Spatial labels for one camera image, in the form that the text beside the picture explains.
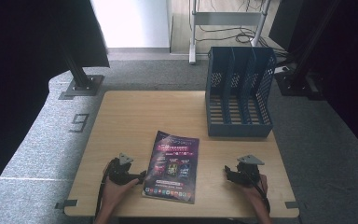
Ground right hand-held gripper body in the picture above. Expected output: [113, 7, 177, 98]
[233, 154, 266, 188]

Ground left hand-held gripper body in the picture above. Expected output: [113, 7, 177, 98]
[106, 152, 142, 186]

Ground purple magazine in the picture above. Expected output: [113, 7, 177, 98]
[142, 130, 200, 205]

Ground blue plastic file rack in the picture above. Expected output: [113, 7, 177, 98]
[204, 46, 278, 139]

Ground person's left hand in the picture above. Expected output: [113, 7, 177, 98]
[101, 177, 140, 207]

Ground person's right hand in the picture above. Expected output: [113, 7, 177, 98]
[241, 174, 269, 207]

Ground black curtain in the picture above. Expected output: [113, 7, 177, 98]
[0, 0, 111, 208]
[268, 0, 358, 167]

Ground white panel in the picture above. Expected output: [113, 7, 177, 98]
[89, 0, 172, 49]

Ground right hand-held gripper black cable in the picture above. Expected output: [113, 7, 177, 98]
[250, 175, 272, 216]

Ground black post with base plate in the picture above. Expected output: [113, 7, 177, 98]
[274, 0, 325, 101]
[58, 46, 105, 98]

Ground black floor cables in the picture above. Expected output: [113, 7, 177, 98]
[195, 0, 292, 59]

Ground white metal stand frame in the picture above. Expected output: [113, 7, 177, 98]
[188, 0, 273, 65]

